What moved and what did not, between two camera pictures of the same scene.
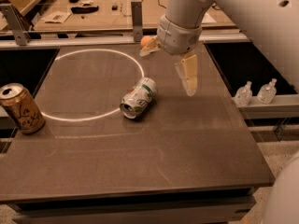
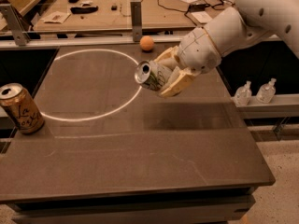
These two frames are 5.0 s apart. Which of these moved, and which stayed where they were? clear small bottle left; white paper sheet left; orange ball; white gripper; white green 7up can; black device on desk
Moved: white green 7up can; white gripper
Stayed: black device on desk; clear small bottle left; white paper sheet left; orange ball
